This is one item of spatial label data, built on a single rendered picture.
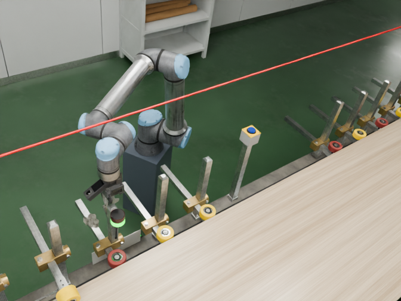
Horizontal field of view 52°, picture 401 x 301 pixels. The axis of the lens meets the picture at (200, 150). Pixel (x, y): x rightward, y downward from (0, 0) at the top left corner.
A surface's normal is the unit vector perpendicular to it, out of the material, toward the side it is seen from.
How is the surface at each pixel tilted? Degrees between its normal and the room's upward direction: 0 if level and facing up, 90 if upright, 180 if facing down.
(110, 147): 6
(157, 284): 0
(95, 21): 90
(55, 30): 90
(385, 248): 0
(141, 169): 90
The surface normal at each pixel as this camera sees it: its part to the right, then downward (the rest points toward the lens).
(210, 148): 0.13, -0.72
